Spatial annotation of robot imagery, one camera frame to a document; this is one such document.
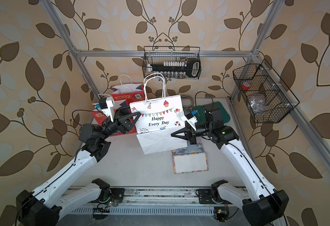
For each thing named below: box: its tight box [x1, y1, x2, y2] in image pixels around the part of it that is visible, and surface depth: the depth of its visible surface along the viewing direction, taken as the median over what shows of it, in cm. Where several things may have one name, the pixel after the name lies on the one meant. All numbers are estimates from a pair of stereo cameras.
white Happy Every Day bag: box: [129, 94, 189, 155], surface depth 59 cm
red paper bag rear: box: [111, 74, 146, 104], surface depth 95 cm
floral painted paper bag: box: [171, 137, 209, 175], surface depth 86 cm
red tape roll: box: [241, 81, 251, 91], surface depth 88 cm
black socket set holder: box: [147, 58, 202, 79], surface depth 86 cm
